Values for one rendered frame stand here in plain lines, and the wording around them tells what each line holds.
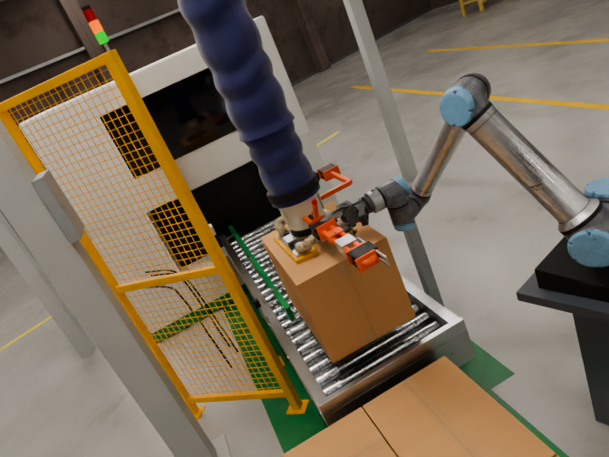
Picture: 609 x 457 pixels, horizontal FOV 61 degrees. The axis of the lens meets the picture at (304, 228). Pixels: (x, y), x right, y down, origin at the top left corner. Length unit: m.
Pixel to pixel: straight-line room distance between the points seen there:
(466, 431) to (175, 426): 1.52
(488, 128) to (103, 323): 1.82
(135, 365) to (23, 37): 9.79
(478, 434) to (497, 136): 0.98
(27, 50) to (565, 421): 10.99
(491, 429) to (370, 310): 0.61
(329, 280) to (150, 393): 1.17
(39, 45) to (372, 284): 10.45
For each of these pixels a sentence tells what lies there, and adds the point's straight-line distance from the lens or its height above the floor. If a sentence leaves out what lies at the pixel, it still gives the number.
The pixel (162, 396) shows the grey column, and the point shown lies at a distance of 2.76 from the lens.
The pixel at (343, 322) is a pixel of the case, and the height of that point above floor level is 0.83.
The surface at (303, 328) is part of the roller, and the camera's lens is 2.72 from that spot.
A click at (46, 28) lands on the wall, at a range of 11.99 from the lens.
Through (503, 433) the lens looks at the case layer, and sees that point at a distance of 1.92.
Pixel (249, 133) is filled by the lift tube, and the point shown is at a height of 1.62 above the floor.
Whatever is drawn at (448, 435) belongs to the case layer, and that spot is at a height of 0.54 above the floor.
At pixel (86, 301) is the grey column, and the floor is 1.20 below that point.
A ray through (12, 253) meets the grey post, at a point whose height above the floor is 1.11.
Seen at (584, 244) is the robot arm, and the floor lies 1.03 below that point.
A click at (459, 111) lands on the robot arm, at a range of 1.71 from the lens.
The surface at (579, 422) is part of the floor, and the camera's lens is 2.64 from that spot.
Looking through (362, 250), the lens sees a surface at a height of 1.24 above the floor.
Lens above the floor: 2.00
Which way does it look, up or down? 23 degrees down
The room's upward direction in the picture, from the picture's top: 24 degrees counter-clockwise
